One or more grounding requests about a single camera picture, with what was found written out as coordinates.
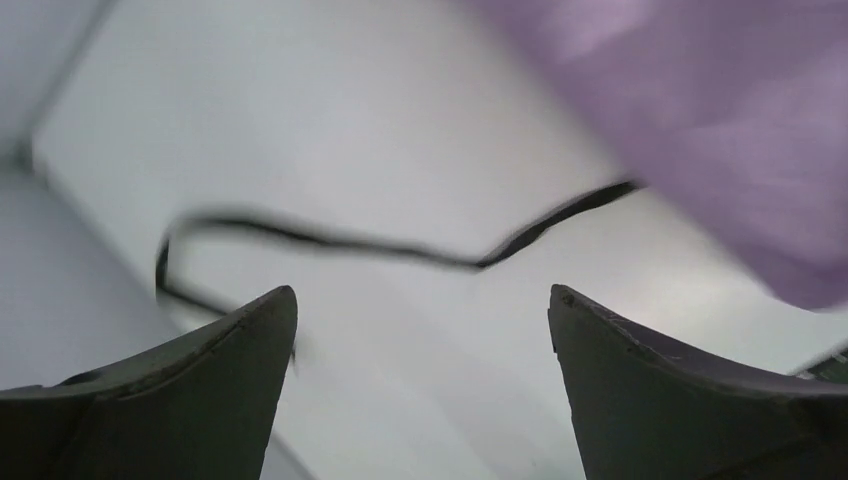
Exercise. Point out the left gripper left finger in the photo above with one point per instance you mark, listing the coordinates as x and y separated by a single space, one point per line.
200 406

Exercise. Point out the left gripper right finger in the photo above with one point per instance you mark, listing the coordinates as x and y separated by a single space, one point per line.
647 406

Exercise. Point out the pink wrapping paper sheet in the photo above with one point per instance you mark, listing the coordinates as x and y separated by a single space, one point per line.
735 111

